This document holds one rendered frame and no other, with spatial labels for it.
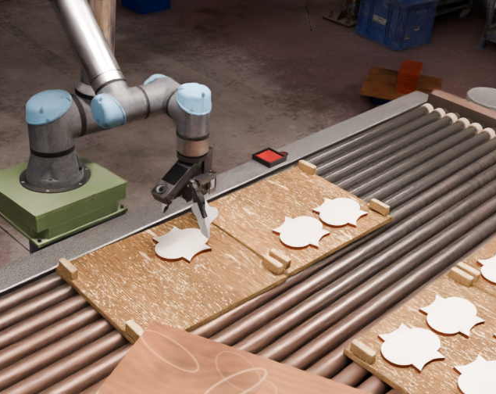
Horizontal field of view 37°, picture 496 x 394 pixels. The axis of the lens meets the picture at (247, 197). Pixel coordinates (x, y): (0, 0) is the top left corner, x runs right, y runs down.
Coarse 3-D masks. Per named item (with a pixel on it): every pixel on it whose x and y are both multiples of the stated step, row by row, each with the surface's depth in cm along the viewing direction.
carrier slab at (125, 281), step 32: (160, 224) 190; (192, 224) 192; (96, 256) 177; (128, 256) 178; (224, 256) 181; (256, 256) 182; (96, 288) 167; (128, 288) 168; (160, 288) 168; (192, 288) 169; (224, 288) 170; (256, 288) 171; (128, 320) 159; (160, 320) 159; (192, 320) 160
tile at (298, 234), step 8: (288, 224) 193; (296, 224) 193; (304, 224) 193; (312, 224) 194; (320, 224) 194; (272, 232) 191; (280, 232) 190; (288, 232) 190; (296, 232) 190; (304, 232) 190; (312, 232) 191; (320, 232) 191; (328, 232) 191; (280, 240) 187; (288, 240) 187; (296, 240) 187; (304, 240) 187; (312, 240) 188; (288, 248) 186; (296, 248) 185; (304, 248) 186
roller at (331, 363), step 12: (492, 240) 199; (468, 252) 195; (456, 264) 188; (420, 288) 179; (408, 300) 174; (372, 324) 166; (324, 360) 155; (336, 360) 156; (348, 360) 158; (312, 372) 152; (324, 372) 153; (336, 372) 155
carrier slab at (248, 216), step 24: (240, 192) 207; (264, 192) 208; (288, 192) 209; (312, 192) 210; (336, 192) 211; (240, 216) 197; (264, 216) 198; (288, 216) 198; (312, 216) 199; (384, 216) 202; (240, 240) 187; (264, 240) 188; (336, 240) 190
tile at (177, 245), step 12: (192, 228) 188; (156, 240) 183; (168, 240) 183; (180, 240) 183; (192, 240) 184; (204, 240) 184; (156, 252) 178; (168, 252) 179; (180, 252) 179; (192, 252) 180; (204, 252) 181
